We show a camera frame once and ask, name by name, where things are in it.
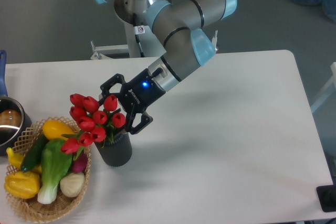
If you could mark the yellow bell pepper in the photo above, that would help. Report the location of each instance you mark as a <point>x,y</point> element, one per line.
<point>22,185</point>

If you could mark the dark grey ribbed vase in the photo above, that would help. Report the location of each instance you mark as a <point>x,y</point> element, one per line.
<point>118,152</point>

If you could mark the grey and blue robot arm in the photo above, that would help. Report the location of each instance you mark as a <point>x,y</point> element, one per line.
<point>168,74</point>

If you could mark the black device at table edge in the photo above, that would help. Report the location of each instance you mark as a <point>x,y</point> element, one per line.
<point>326,195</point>

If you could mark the green bok choy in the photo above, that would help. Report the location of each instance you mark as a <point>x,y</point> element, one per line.
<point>55,165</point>

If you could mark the purple radish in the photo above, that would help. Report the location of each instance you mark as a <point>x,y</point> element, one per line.
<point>80,164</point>

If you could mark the red tulip bouquet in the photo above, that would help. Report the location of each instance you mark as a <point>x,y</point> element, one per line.
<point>98,123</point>

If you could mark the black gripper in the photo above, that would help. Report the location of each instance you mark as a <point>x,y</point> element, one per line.
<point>134,96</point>

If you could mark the yellow squash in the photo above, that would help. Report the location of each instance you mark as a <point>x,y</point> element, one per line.
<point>53,129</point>

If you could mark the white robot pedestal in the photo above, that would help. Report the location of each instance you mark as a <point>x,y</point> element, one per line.
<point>131,43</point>

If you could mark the small yellow gourd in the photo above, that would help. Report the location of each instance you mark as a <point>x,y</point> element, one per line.
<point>14,157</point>

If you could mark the green cucumber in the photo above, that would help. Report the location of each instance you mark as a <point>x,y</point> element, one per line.
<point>33,156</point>

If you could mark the white garlic bulb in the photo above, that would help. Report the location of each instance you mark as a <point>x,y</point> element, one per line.
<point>71,185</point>

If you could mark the blue handled steel pot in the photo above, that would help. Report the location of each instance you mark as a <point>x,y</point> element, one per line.
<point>14,119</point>

